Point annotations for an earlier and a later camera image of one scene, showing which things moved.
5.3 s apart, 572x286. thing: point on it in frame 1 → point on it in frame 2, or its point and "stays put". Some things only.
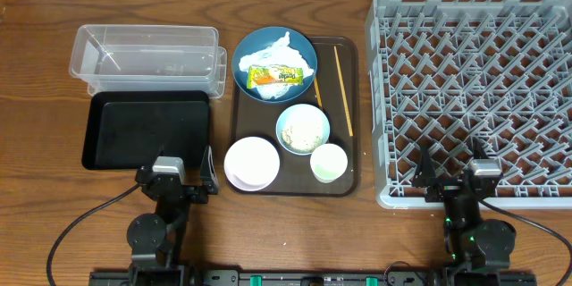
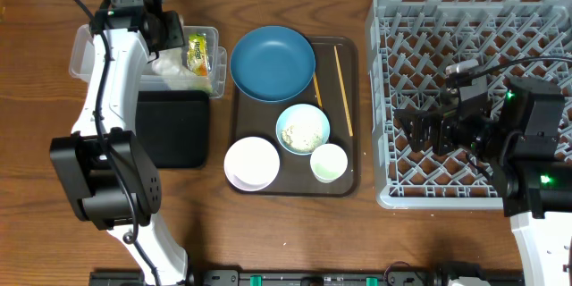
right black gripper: x=426 y=178 → x=443 y=121
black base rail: x=317 y=278 stays put
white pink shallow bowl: x=251 y=164 stays put
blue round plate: x=263 y=38 stays put
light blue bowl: x=301 y=128 stays put
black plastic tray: x=129 y=130 stays put
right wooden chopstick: x=344 y=95 stays put
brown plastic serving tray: x=336 y=90 stays put
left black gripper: x=180 y=190 → x=126 y=3
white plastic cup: x=328 y=164 stays put
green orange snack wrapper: x=272 y=75 → x=197 y=60
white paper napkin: x=277 y=54 → x=172 y=65
